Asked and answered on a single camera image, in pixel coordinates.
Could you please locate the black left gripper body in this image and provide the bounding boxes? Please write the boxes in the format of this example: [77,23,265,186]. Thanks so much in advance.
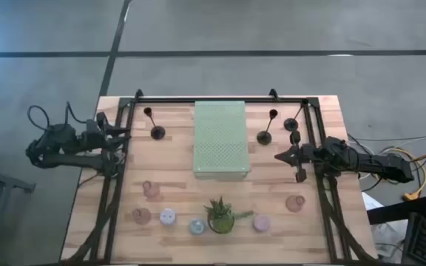
[86,112,112,149]

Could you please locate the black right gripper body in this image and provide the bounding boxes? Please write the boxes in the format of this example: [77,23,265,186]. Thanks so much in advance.
[289,130,321,184]

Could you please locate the tall black candlestick holder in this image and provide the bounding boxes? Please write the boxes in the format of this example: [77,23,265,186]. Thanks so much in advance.
[283,98,310,132]

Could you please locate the pink glass candle holder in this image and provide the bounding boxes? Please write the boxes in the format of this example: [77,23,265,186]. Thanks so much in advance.
[131,207,152,225]
[285,194,306,214]
[141,180,161,199]

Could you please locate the pink round tin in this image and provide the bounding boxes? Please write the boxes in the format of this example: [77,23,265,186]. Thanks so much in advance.
[252,214,271,233]

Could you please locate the white purple floral tin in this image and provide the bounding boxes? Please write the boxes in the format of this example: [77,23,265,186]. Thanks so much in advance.
[159,208,178,226]

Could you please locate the green perforated metal riser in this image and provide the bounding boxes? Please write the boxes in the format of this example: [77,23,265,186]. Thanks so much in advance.
[192,100,251,181]

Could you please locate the white paper sheet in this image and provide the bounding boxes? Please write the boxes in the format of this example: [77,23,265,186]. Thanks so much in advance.
[362,191,384,212]

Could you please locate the succulent plant in black pot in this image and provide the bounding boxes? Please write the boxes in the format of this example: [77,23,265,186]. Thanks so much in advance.
[203,196,254,235]

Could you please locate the black metal stand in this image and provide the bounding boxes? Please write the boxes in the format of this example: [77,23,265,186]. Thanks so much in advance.
[0,147,36,266]

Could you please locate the teal leaf patterned tin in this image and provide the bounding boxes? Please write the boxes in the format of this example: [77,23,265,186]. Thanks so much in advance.
[189,217,206,236]

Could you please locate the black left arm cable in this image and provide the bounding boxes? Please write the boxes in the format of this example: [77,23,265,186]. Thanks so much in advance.
[27,102,88,131]

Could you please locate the black aluminium rig frame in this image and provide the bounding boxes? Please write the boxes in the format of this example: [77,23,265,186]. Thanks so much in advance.
[60,88,379,265]

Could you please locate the white cable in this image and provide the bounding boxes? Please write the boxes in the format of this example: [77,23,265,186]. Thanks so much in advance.
[348,134,426,156]

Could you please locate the yellow cable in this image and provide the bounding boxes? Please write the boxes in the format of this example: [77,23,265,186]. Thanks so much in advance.
[382,146,426,202]

